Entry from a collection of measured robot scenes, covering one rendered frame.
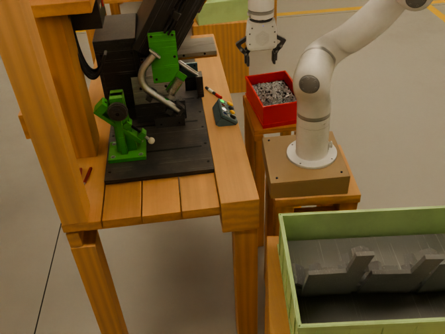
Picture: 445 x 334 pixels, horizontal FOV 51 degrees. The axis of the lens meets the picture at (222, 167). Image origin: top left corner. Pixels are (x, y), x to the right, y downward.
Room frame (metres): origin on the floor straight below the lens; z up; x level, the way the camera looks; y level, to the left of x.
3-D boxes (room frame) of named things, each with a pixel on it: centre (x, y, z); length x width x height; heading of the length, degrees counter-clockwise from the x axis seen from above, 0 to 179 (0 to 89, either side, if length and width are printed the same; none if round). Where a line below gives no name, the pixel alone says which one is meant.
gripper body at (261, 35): (1.49, -0.15, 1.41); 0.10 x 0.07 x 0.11; 95
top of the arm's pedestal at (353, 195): (1.43, -0.34, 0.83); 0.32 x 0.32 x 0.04; 1
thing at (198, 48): (2.03, 0.20, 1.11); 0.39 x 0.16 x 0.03; 95
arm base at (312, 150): (1.43, -0.34, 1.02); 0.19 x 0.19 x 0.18
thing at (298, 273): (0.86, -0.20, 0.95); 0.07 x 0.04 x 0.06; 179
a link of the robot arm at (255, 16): (1.49, -0.15, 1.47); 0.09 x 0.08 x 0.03; 95
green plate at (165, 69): (1.87, 0.22, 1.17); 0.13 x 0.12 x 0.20; 5
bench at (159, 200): (1.94, 0.29, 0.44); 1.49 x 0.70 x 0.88; 5
